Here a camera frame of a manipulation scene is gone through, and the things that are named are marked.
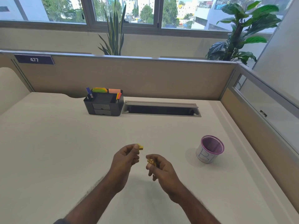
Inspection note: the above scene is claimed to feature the person's left hand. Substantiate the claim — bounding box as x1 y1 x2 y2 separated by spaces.
106 144 140 193

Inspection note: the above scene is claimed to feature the black desk organizer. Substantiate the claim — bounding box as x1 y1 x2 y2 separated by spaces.
84 90 124 117

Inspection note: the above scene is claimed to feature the beige desk partition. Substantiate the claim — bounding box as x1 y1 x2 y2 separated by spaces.
0 50 239 101

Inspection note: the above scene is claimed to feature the window frame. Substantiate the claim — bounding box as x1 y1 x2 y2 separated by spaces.
0 0 290 36

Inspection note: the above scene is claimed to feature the glass side partition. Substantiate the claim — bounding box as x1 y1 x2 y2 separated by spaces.
220 63 299 208

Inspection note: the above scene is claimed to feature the person's left forearm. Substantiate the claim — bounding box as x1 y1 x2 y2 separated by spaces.
53 177 124 224

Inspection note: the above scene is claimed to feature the snake plant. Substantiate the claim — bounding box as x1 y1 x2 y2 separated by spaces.
98 0 127 56

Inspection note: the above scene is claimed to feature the grey cable tray opening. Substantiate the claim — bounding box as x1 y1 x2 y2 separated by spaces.
121 101 202 118

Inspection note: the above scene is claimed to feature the person's right forearm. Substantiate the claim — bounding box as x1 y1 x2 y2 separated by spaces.
174 187 221 224

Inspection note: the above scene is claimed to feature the person's right hand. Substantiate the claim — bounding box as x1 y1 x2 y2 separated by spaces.
146 154 185 204

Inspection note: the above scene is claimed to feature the broad-leaf green plant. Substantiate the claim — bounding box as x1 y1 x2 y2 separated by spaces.
206 1 282 65

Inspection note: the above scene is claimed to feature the dark blue desk label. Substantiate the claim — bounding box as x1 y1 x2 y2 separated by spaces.
14 54 55 65

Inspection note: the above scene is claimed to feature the purple mesh cup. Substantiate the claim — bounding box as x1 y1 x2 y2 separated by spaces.
196 135 225 164

